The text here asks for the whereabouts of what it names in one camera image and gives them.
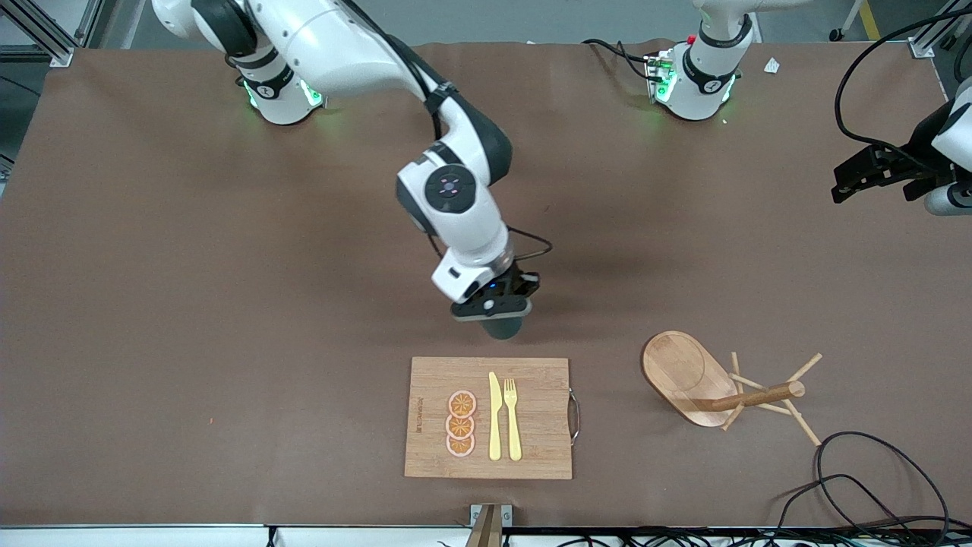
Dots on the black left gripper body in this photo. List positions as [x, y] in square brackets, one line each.
[913, 156]

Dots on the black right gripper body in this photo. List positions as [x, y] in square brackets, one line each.
[522, 283]

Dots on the dark teal ribbed mug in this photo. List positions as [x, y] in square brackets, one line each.
[503, 328]

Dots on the silver arm base connector box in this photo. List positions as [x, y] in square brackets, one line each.
[659, 76]

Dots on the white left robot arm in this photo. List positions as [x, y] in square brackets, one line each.
[706, 83]

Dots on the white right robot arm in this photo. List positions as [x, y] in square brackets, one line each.
[456, 220]

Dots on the wooden mug rack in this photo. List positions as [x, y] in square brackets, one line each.
[683, 376]

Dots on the toy orange slice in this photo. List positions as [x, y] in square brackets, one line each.
[462, 403]

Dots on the yellow plastic knife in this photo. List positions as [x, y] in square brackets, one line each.
[495, 418]

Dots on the yellow plastic fork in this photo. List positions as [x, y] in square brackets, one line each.
[513, 425]

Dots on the bamboo cutting board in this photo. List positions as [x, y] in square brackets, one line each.
[531, 425]

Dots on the aluminium frame profile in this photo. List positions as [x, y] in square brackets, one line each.
[930, 38]
[57, 55]

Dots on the aluminium table edge bracket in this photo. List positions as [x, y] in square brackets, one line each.
[493, 516]

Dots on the white table edge rail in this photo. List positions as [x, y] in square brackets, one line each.
[152, 535]

